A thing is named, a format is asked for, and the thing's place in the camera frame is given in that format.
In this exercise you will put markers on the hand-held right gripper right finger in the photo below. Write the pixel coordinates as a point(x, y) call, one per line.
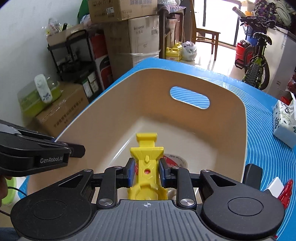
point(163, 172)

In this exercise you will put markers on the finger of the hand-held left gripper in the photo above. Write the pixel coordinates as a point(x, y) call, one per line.
point(77, 150)

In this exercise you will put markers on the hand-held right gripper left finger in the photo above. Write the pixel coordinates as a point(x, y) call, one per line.
point(130, 172)

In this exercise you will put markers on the yellow toy launcher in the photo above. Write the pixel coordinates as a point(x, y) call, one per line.
point(146, 160)

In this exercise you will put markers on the beige plastic storage bin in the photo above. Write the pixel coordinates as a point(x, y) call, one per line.
point(150, 97)

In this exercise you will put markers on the black remote control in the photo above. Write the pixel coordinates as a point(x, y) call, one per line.
point(253, 176)

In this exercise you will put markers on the white charger plug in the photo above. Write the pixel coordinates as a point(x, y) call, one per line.
point(274, 186)

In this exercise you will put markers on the brown printed cardboard box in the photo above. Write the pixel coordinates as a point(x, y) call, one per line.
point(64, 111)

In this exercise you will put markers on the green plastic lidded container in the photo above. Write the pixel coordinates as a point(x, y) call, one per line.
point(32, 104)

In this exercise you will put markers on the white patterned cloth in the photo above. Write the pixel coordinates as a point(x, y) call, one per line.
point(42, 90)

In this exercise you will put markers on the person's denim leg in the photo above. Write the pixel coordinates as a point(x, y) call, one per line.
point(7, 235)

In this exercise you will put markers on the red black appliance box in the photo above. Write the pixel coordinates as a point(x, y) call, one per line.
point(103, 67)

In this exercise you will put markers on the black metal rack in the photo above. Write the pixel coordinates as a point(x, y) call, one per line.
point(69, 58)

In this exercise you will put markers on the blue silicone baking mat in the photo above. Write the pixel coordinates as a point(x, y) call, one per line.
point(261, 139)

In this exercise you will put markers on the shallow cardboard box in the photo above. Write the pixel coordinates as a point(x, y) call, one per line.
point(62, 34)

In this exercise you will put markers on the yellow jug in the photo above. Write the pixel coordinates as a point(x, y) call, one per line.
point(173, 53)

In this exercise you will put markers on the large taped cardboard box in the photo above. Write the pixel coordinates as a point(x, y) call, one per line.
point(136, 46)

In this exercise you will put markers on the small white plastic bag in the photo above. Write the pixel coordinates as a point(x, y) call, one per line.
point(189, 52)

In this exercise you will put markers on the patterned tissue box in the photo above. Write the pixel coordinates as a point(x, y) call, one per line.
point(284, 122)

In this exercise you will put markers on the green bag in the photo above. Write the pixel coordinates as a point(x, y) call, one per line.
point(83, 11)

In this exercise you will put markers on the black green bicycle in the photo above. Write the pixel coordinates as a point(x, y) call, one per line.
point(256, 67)

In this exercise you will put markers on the stack of red buckets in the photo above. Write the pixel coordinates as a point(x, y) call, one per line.
point(241, 53)

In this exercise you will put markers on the wooden chair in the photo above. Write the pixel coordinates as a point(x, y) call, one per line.
point(205, 34)

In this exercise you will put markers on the red paper bag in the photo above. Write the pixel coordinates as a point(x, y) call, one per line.
point(291, 88)

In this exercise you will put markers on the white chest freezer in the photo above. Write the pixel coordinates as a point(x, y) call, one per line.
point(284, 58)

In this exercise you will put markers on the floral fabric bag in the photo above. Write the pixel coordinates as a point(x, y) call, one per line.
point(263, 9)

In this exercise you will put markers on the grey green cloth bundle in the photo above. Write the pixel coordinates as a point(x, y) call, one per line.
point(286, 11)

